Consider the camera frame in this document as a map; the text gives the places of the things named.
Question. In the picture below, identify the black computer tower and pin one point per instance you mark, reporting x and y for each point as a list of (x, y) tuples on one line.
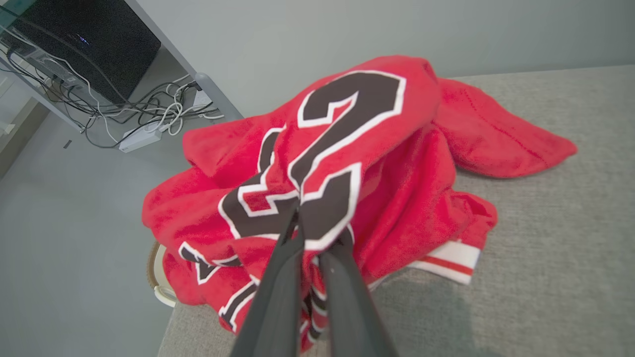
[(99, 44)]

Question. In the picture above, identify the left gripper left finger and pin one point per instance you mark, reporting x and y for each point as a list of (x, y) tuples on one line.
[(278, 312)]

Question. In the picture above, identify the teal desk shelf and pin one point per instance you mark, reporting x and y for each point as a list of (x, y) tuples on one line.
[(12, 10)]

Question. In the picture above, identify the grey partition edge post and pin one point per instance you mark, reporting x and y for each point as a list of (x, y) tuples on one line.
[(218, 99)]

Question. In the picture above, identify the red basketball jersey white sleeves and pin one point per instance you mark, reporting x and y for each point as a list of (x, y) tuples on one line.
[(412, 163)]

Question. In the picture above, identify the white power strip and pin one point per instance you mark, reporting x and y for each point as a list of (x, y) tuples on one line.
[(139, 139)]

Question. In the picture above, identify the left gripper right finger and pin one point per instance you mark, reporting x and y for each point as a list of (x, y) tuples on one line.
[(352, 317)]

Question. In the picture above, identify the white plug adapter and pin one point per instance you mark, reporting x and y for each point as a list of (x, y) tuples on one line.
[(202, 99)]

